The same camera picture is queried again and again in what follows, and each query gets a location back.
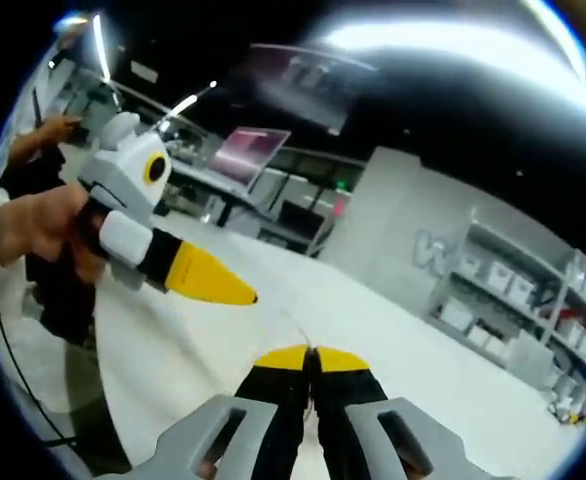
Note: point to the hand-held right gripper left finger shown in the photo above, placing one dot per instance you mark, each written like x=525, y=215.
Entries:
x=213, y=435

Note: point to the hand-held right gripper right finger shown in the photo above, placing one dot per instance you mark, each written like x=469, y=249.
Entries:
x=408, y=435

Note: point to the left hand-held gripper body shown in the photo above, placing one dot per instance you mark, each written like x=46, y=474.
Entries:
x=128, y=160

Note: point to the person's left hand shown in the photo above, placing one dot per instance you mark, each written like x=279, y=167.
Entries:
x=68, y=225

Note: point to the white desk black legs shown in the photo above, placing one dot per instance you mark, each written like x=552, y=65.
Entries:
x=223, y=200

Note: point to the short ceiling light bar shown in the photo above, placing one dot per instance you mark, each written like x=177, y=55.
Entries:
x=188, y=102

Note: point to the white laptop purple screen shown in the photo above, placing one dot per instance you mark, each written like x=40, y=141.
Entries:
x=245, y=155

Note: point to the person's dark garment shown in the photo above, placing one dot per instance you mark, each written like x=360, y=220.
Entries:
x=63, y=305

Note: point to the grey panel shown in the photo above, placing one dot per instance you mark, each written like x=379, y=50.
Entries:
x=530, y=360

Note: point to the white stand with pink item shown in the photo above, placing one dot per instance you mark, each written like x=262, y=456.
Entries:
x=339, y=206

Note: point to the spare hand-held gripper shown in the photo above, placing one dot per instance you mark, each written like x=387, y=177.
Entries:
x=570, y=412

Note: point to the green lit sign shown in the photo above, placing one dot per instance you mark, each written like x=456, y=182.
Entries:
x=341, y=185

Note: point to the row of white storage boxes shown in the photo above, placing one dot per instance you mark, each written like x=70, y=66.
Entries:
x=500, y=277

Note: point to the person in white shirt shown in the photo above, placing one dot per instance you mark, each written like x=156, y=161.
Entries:
x=28, y=360

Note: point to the grey metal shelf rack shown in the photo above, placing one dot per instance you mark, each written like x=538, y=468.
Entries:
x=548, y=300

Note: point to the large hanging dark screen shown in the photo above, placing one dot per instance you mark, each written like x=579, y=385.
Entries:
x=313, y=85

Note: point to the long ceiling light strip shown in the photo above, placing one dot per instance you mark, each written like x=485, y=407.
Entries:
x=473, y=45

